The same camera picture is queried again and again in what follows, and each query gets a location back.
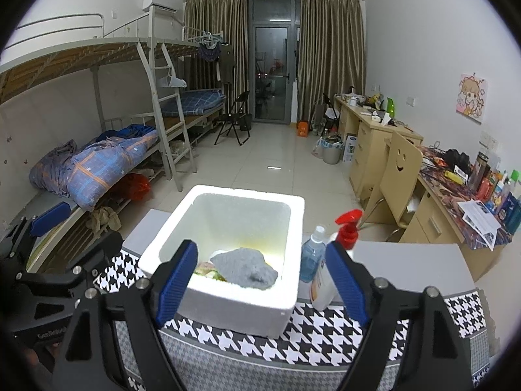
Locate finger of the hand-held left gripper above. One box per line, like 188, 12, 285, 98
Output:
15, 232, 123, 302
0, 202, 71, 269

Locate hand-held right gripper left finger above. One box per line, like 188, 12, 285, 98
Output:
51, 239, 200, 391

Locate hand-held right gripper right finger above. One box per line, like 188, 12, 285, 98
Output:
325, 241, 475, 391

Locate white foam box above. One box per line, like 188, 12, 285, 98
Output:
138, 184, 306, 340

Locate grey soft cloth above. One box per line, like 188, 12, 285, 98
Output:
208, 246, 279, 291

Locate green patterned soft item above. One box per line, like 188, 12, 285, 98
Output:
194, 263, 226, 282

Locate white spray bottle red nozzle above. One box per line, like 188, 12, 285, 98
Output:
310, 210, 363, 311

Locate clear blue plastic bottle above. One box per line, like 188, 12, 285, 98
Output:
300, 225, 328, 282

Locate yellowish crumpled cloth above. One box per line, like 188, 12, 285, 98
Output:
85, 206, 123, 237

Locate blue plaid quilt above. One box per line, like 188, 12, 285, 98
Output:
29, 132, 159, 211

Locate red plastic bag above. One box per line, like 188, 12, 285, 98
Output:
120, 173, 152, 202

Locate light wooden desk with mat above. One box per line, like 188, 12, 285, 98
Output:
401, 147, 521, 282

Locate black white houndstooth cloth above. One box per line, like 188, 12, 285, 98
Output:
92, 248, 495, 391

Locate metal bucket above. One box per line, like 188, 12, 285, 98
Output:
313, 134, 345, 165

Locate wooden chair with smiley face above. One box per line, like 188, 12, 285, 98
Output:
364, 130, 424, 229

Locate patterned desk mat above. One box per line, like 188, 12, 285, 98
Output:
419, 147, 521, 250

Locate light wooden desk with drawers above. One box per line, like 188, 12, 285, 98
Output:
334, 94, 424, 200

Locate white carton with blue print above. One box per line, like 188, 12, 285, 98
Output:
343, 134, 359, 164

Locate white printed paper sheet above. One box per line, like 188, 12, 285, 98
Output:
458, 199, 503, 251

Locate white metal bed ladder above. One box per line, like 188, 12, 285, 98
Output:
136, 43, 198, 192

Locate white metal bunk bed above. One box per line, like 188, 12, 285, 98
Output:
150, 0, 229, 147
0, 14, 196, 273

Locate black bag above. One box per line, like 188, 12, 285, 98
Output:
442, 149, 473, 172

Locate black folding chair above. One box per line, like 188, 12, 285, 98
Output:
311, 94, 340, 133
214, 91, 252, 146

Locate row of toiletry bottles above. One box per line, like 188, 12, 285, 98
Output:
468, 151, 521, 233

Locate blue checked mattress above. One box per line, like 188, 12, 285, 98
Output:
160, 89, 226, 115

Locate pile of desk clutter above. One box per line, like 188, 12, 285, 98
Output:
344, 87, 387, 109

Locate dark hanging clothes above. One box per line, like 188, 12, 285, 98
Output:
198, 43, 236, 84

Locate brown curtain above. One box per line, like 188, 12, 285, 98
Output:
184, 0, 248, 112
296, 0, 366, 125

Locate glass balcony door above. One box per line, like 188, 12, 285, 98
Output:
246, 0, 302, 125

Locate white air conditioner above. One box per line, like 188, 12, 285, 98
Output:
143, 0, 178, 13

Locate cartoon wall poster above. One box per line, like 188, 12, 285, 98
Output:
456, 72, 487, 123

